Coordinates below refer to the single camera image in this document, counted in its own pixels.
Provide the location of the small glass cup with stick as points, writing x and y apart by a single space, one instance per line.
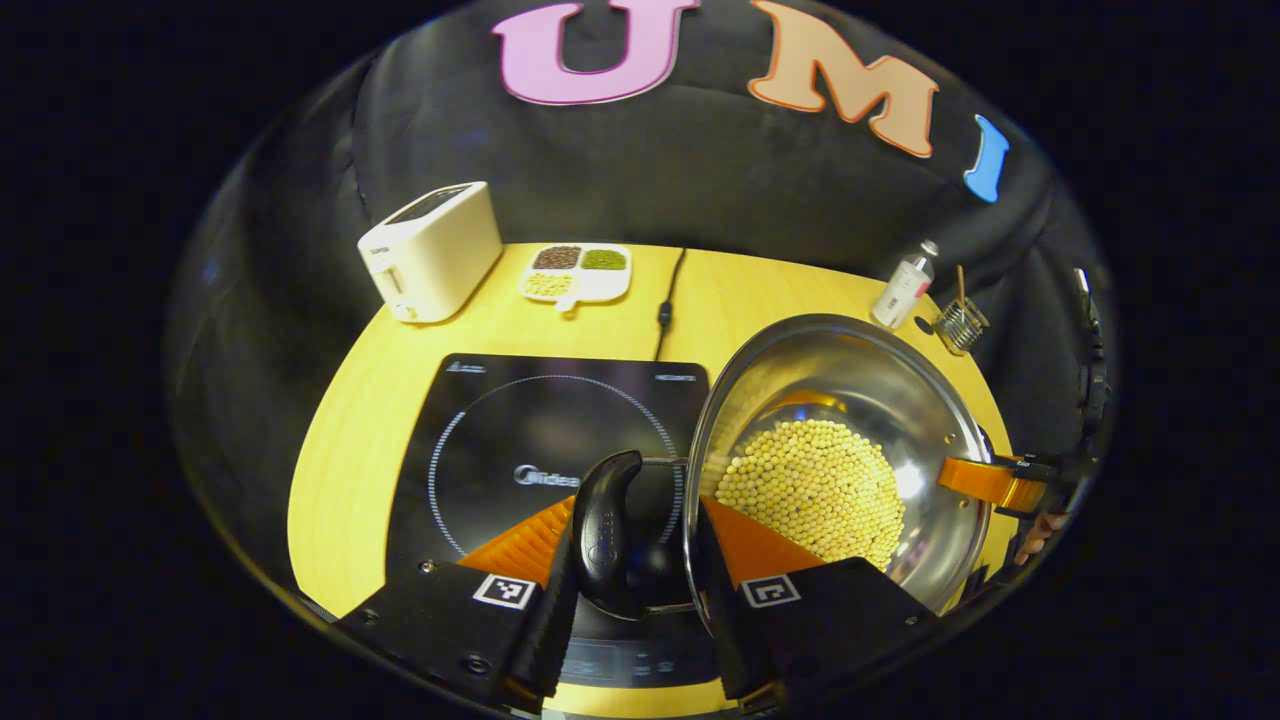
962 325

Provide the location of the small white bottle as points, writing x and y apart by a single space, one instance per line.
903 290

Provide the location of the white toaster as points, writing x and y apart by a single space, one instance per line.
430 255

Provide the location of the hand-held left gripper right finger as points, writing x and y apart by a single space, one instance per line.
830 620

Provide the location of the black induction cooktop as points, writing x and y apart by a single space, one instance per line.
520 420

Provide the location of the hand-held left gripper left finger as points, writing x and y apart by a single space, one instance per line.
440 620

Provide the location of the stainless steel pot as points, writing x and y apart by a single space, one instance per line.
860 380

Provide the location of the pile of soybeans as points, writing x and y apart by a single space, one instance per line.
810 490

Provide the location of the white divided tray of beans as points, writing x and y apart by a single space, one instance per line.
578 275

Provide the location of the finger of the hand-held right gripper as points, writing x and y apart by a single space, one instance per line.
990 482

